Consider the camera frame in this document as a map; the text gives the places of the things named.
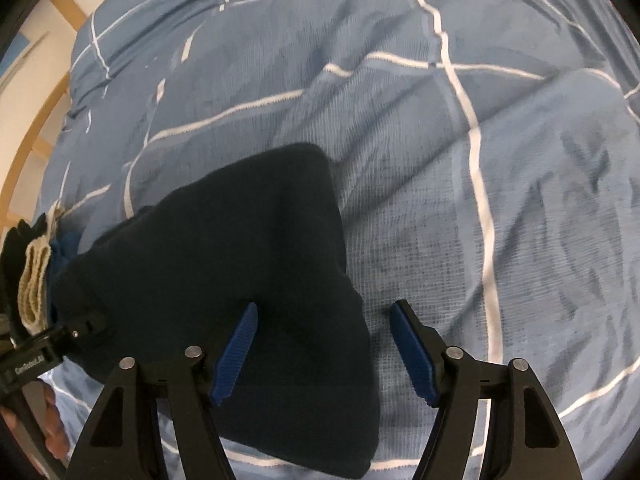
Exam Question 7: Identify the navy blue pants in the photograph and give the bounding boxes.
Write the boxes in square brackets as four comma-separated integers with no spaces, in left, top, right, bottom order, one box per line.
[50,142,379,479]

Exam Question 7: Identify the wooden bunk bed frame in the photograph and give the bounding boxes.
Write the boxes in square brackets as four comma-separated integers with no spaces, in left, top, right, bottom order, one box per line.
[0,0,87,241]

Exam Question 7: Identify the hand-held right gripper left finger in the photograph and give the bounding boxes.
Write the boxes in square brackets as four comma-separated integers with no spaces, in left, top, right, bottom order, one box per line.
[67,302,259,480]

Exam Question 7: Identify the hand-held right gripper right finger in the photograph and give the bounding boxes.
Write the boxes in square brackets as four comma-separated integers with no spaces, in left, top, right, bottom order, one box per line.
[390,300,583,480]

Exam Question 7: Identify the blue checkered blanket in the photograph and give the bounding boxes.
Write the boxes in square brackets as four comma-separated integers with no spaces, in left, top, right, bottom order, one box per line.
[34,0,640,480]

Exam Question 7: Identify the blue window blind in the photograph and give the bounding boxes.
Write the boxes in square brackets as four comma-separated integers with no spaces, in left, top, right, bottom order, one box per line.
[0,30,51,92]

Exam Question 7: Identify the person's left hand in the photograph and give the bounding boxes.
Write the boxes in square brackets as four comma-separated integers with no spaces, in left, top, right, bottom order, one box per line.
[0,382,71,463]

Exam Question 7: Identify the folded blue garment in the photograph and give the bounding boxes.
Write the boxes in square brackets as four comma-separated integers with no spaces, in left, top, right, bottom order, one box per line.
[47,232,82,283]

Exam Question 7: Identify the stack of folded clothes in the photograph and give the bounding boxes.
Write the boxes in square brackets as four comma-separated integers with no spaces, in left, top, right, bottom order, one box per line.
[0,212,51,347]

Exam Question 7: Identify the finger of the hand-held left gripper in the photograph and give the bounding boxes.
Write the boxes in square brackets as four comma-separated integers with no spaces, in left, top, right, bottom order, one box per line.
[50,310,109,358]

